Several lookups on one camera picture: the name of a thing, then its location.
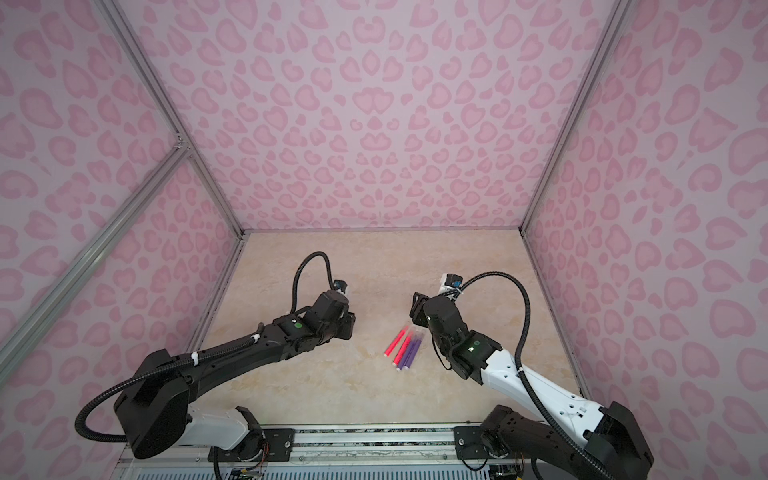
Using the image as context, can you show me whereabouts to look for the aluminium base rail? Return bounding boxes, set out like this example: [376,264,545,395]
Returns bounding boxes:
[110,421,637,480]

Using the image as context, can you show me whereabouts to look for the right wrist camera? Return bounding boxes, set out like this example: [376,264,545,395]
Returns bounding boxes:
[439,273,463,295]

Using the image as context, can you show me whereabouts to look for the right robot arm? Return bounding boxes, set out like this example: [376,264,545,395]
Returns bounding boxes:
[409,293,654,479]

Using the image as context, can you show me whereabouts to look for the purple highlighter pen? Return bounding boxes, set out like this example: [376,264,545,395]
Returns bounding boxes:
[396,335,418,370]
[404,334,423,370]

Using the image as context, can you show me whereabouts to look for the pink highlighter pen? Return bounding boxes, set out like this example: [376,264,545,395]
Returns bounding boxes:
[393,333,412,370]
[384,326,409,356]

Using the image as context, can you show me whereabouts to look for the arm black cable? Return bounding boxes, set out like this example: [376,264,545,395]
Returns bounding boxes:
[458,271,613,480]
[290,251,335,316]

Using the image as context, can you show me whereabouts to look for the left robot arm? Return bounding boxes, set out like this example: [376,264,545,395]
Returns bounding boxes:
[74,290,356,459]

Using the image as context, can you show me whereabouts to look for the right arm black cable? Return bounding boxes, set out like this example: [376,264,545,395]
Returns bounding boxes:
[458,271,613,480]

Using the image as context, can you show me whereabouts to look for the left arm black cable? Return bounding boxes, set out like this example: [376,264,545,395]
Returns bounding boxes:
[290,251,335,316]

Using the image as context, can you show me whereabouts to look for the aluminium frame strut left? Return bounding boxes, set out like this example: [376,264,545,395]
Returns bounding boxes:
[1,141,188,384]

